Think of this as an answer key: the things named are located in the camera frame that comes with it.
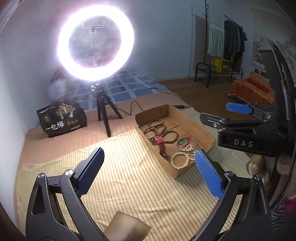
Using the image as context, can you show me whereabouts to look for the green pendant red cord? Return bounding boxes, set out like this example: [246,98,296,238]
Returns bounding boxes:
[178,136,193,148]

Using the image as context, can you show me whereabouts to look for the dark blue bangle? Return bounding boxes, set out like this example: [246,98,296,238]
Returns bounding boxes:
[177,137,198,153]

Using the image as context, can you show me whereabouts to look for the cream large bead bracelet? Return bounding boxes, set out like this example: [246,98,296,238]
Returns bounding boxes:
[171,151,193,170]

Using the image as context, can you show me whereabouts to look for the red strap wristwatch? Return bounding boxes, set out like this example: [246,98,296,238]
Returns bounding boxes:
[150,136,168,158]

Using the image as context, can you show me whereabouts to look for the brown wooden bead necklace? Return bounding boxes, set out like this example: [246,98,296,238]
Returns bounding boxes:
[143,119,179,145]

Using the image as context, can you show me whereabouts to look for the right hand in glove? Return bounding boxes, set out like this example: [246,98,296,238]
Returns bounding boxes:
[246,155,295,212]

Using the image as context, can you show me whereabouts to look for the orange covered furniture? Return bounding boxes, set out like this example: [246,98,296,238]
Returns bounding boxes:
[226,71,275,106]

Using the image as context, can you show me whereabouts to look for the black metal rack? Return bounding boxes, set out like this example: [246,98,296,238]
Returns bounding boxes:
[194,1,243,88]

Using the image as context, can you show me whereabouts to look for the striped yellow cloth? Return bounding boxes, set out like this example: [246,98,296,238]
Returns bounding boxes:
[16,107,253,241]

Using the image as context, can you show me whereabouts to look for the yellow box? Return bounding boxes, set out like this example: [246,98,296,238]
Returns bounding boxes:
[214,57,231,73]

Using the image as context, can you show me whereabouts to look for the cardboard box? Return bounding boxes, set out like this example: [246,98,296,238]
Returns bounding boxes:
[134,104,215,179]

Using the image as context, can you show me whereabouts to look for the tan bed blanket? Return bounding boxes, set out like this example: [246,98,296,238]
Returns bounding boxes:
[20,92,186,165]

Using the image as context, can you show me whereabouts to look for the black snack bag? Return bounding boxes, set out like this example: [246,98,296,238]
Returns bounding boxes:
[37,96,87,138]

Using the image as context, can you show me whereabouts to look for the hanging dark clothes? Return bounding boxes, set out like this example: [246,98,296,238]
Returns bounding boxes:
[224,20,246,72]

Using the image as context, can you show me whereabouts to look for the black tripod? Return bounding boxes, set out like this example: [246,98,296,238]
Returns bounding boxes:
[91,83,123,137]

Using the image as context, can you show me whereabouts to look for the hanging striped towel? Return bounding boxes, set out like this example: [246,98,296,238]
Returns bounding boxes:
[206,6,225,58]

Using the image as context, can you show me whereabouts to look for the folded floral quilt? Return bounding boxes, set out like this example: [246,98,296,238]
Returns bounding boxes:
[48,68,76,102]

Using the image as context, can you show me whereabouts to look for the blue patterned bedsheet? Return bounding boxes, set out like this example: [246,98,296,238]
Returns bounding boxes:
[65,68,168,110]

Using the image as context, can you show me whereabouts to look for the phone holder clamp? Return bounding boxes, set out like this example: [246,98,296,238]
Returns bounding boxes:
[82,21,105,68]

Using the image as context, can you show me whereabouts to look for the black power cable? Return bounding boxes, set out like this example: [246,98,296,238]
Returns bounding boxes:
[114,100,193,117]

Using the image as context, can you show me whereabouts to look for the cable inline controller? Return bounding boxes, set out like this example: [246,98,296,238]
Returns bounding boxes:
[174,105,185,109]

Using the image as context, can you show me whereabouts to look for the ring light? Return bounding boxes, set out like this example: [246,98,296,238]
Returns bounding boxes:
[57,4,134,82]

